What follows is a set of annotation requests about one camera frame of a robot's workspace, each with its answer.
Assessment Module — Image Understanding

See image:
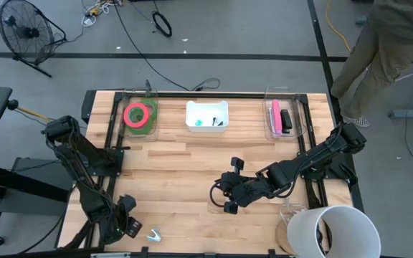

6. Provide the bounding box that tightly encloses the clear plastic tray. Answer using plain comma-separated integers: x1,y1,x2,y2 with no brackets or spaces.
118,85,159,139
263,85,306,140

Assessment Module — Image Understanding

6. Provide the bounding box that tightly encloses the silver metal bracket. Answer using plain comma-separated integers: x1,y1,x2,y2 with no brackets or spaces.
90,252,132,258

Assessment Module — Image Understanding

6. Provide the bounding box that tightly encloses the black floor fan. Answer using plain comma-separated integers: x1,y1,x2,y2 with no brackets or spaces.
0,0,67,79

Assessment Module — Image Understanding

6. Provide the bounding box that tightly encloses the clear glass lamp body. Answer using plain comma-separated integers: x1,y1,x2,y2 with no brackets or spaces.
280,195,308,227

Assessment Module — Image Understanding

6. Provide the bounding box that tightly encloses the silver staple remover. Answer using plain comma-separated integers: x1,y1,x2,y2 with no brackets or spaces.
146,228,163,243

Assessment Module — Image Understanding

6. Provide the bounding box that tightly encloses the person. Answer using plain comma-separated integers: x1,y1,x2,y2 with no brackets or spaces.
330,0,413,128

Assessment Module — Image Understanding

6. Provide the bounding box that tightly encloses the red tape roll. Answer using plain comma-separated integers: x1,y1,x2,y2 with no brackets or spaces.
123,102,151,129

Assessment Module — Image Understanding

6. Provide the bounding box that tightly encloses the grey metal base plate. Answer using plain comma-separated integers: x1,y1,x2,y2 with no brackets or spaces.
0,156,77,217

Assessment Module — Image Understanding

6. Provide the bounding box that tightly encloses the white power strip with cables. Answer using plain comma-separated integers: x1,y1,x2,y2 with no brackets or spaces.
80,0,123,28

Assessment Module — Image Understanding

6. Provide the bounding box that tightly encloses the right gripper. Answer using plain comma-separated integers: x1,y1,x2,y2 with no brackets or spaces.
219,156,263,215

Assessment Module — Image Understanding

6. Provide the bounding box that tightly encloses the black right arm cable loop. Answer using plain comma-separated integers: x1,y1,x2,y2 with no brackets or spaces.
209,181,229,209

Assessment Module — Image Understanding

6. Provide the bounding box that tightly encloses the white plastic bin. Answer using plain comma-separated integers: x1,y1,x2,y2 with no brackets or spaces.
185,100,229,133

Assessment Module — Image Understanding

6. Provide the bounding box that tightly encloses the long black floor cable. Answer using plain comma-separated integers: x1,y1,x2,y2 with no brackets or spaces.
112,0,190,91

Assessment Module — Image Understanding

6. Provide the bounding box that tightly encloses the black coiled cable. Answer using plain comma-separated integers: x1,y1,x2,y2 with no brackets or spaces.
151,10,174,39

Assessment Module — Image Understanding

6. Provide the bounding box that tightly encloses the grey cable loop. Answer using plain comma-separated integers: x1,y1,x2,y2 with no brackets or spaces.
191,77,222,92

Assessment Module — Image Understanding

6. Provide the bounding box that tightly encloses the yellow extension cable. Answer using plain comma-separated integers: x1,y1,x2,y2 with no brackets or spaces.
326,0,353,53

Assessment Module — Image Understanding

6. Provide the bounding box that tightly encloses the round wooden lamp base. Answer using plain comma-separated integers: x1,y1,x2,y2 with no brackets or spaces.
275,219,297,255

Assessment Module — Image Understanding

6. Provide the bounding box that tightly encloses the pink stapler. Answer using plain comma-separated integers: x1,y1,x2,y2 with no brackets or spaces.
269,99,284,136

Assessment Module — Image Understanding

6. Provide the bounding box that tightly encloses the black stapler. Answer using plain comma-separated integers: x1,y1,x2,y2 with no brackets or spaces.
280,109,294,135

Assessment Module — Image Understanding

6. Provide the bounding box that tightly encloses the black aluminium table frame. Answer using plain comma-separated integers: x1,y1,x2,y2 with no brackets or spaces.
80,89,365,258

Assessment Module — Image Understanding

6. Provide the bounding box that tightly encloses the yellow rod with black knob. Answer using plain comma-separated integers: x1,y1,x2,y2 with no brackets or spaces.
6,99,55,123

